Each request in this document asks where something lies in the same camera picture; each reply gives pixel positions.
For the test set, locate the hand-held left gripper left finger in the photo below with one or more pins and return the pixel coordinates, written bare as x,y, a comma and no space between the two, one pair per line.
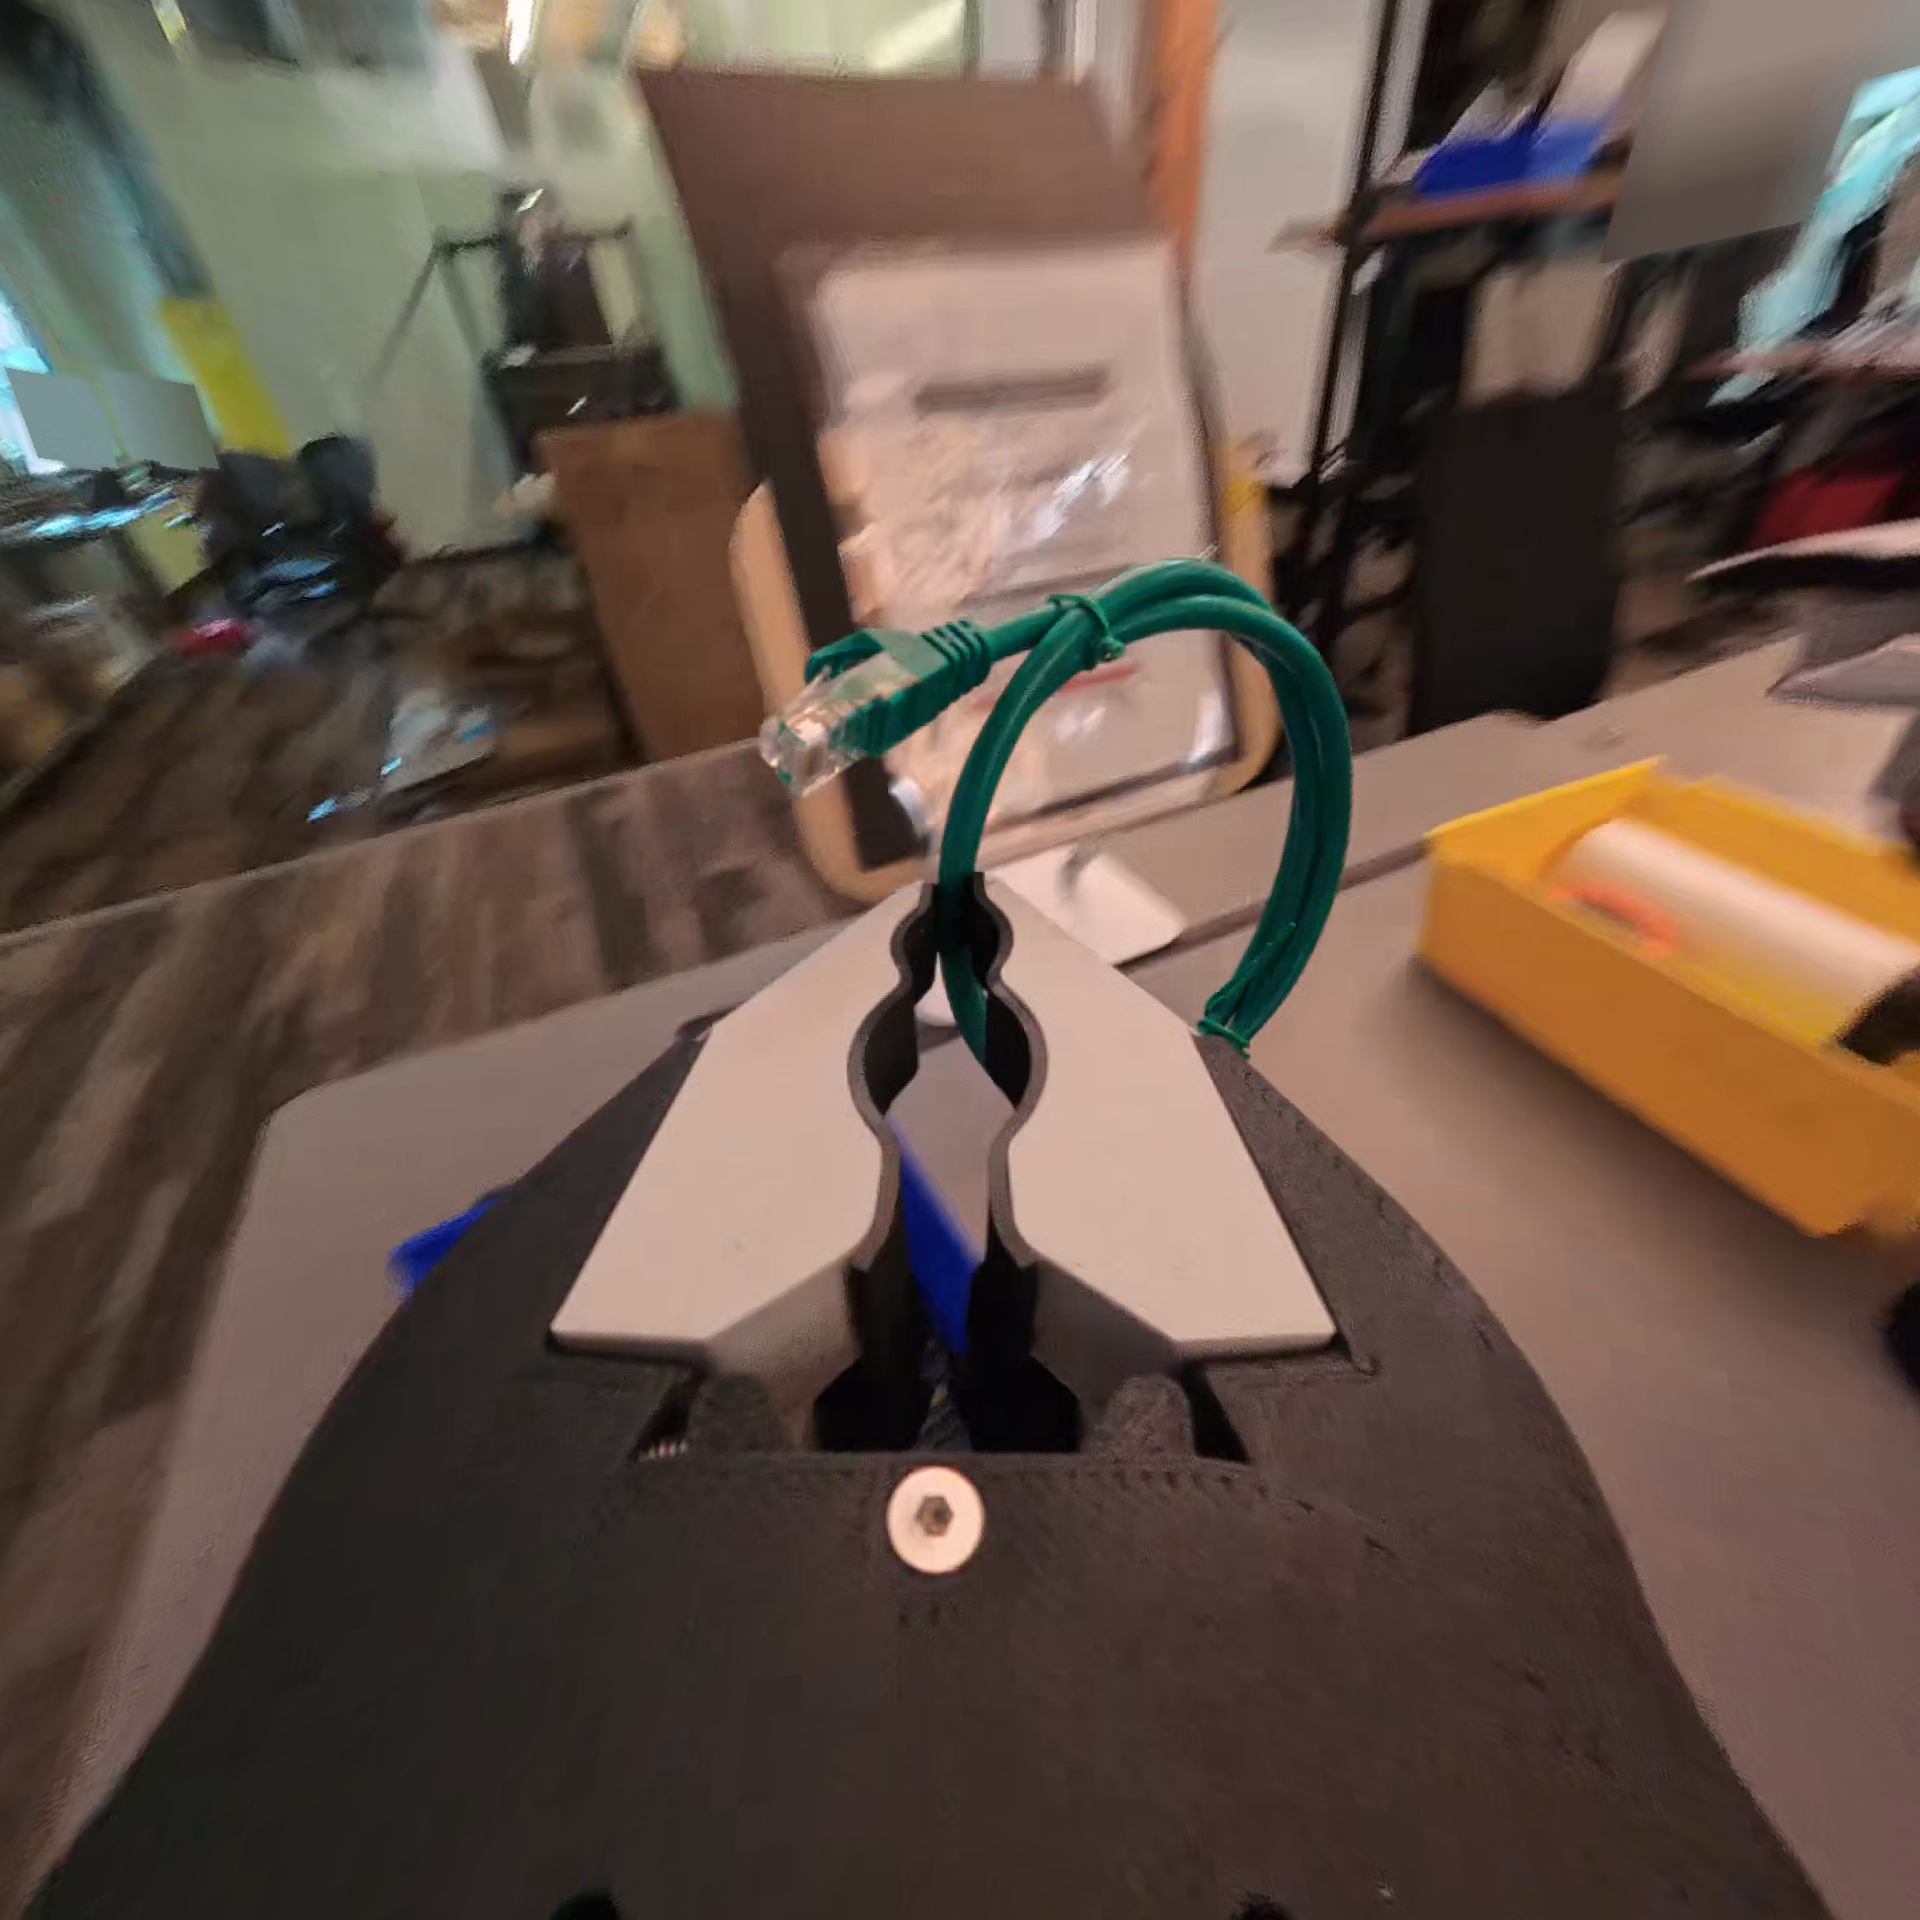
720,1200

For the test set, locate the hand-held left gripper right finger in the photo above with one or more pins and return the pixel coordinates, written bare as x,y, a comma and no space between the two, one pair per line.
1155,1200

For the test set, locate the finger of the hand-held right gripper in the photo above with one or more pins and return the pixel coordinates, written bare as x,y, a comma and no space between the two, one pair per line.
1844,565
1867,672

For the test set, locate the blue plastic bin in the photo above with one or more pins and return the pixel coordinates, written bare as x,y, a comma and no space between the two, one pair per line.
938,1229

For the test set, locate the white bottle black cap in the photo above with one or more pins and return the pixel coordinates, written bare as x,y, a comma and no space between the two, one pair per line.
1725,899

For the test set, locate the orange tape roll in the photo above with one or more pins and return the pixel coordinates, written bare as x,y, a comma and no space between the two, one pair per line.
1619,906

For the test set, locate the yellow plastic bin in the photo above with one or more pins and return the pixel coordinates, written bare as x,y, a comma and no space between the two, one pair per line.
1651,1080

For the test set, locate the red storage bin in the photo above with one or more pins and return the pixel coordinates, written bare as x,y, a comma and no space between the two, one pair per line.
1829,503

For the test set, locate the white stand base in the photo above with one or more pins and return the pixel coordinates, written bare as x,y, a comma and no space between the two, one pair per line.
1109,906

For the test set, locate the wooden standing desk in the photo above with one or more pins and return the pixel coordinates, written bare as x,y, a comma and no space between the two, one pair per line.
1469,211

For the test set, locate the blue bin with white boxes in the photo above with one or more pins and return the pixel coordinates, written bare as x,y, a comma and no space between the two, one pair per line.
1500,157

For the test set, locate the flattened cardboard boxes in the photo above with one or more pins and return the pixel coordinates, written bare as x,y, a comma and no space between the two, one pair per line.
435,749

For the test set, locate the brown cardboard sheet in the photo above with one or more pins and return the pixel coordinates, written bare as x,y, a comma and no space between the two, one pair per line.
644,601

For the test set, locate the clear-sleeved instruction sheet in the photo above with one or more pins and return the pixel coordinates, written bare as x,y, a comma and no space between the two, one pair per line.
991,451

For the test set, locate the black office chair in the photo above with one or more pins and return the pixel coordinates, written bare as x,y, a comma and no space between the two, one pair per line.
315,495

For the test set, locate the instruction sheet on stand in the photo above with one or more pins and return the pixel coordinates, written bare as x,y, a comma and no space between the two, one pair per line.
720,227

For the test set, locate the wooden support post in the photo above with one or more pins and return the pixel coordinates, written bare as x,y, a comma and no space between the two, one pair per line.
1181,121

